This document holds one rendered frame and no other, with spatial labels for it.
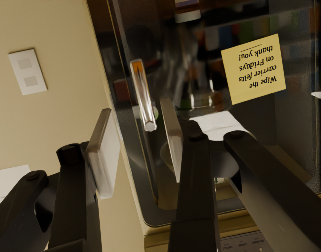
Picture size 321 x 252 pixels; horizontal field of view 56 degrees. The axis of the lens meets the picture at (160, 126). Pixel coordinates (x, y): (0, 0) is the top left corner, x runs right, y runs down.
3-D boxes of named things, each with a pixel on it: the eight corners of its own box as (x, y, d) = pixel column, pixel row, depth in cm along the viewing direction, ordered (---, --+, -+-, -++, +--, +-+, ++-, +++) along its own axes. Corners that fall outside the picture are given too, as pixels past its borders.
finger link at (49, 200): (92, 208, 14) (30, 221, 14) (104, 160, 19) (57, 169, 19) (83, 181, 14) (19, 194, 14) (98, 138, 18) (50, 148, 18)
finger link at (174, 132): (167, 134, 15) (182, 131, 15) (159, 97, 22) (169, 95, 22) (177, 185, 16) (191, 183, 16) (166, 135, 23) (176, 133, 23)
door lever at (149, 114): (126, 55, 39) (146, 51, 39) (141, 124, 42) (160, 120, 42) (124, 62, 34) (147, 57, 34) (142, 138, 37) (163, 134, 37)
